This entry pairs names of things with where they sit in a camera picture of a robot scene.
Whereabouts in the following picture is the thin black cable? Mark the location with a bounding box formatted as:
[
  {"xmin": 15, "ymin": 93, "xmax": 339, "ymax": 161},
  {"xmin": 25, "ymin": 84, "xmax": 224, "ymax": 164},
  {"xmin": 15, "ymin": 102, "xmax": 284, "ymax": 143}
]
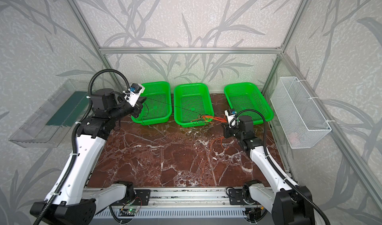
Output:
[{"xmin": 140, "ymin": 98, "xmax": 207, "ymax": 125}]

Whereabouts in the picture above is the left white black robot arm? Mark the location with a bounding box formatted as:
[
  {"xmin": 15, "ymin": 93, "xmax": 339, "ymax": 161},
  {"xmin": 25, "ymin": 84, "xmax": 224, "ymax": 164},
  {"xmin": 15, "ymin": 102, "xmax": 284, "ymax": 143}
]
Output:
[{"xmin": 30, "ymin": 83, "xmax": 146, "ymax": 225}]

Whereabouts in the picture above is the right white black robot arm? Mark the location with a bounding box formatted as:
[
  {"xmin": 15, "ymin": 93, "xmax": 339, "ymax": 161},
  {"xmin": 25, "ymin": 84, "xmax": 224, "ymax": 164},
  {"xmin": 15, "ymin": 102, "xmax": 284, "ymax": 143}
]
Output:
[{"xmin": 222, "ymin": 110, "xmax": 330, "ymax": 225}]

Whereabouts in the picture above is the right green plastic basket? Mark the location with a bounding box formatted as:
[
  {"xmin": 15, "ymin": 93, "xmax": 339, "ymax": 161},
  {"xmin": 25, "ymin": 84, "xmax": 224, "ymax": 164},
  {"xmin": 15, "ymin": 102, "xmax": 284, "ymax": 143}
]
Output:
[{"xmin": 224, "ymin": 82, "xmax": 274, "ymax": 122}]

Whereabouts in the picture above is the green plastic basket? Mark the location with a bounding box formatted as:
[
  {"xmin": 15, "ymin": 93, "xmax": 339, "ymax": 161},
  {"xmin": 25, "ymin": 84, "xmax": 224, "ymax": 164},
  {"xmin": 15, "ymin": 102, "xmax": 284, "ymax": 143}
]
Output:
[
  {"xmin": 174, "ymin": 83, "xmax": 214, "ymax": 127},
  {"xmin": 224, "ymin": 82, "xmax": 274, "ymax": 122},
  {"xmin": 131, "ymin": 81, "xmax": 172, "ymax": 125}
]

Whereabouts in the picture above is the left green plastic basket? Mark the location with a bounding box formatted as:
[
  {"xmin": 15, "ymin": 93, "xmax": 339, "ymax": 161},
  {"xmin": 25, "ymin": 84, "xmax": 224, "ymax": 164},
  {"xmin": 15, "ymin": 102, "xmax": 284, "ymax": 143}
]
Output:
[{"xmin": 131, "ymin": 81, "xmax": 172, "ymax": 125}]

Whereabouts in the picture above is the middle green plastic basket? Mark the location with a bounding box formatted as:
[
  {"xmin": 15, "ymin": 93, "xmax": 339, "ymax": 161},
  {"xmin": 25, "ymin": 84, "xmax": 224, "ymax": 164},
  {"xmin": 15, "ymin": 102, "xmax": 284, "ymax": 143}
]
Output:
[{"xmin": 174, "ymin": 83, "xmax": 214, "ymax": 127}]

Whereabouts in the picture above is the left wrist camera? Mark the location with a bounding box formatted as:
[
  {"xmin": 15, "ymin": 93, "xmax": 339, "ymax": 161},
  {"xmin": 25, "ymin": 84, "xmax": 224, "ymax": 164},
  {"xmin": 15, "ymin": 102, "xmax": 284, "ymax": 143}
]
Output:
[{"xmin": 123, "ymin": 83, "xmax": 145, "ymax": 107}]

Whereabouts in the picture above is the white wire mesh basket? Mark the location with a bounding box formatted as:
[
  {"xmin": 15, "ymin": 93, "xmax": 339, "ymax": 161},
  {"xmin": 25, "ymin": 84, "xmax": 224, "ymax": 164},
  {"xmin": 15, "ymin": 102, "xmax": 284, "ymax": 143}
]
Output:
[{"xmin": 271, "ymin": 77, "xmax": 332, "ymax": 149}]

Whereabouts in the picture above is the clear acrylic wall tray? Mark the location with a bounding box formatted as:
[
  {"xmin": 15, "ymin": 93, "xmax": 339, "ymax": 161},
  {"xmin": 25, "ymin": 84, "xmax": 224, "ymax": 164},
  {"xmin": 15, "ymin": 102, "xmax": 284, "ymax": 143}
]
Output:
[{"xmin": 9, "ymin": 79, "xmax": 88, "ymax": 148}]

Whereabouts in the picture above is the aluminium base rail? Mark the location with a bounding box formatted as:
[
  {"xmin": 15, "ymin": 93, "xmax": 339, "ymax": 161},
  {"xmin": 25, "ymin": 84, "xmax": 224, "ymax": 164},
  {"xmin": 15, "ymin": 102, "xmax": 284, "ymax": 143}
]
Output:
[{"xmin": 83, "ymin": 187, "xmax": 314, "ymax": 209}]

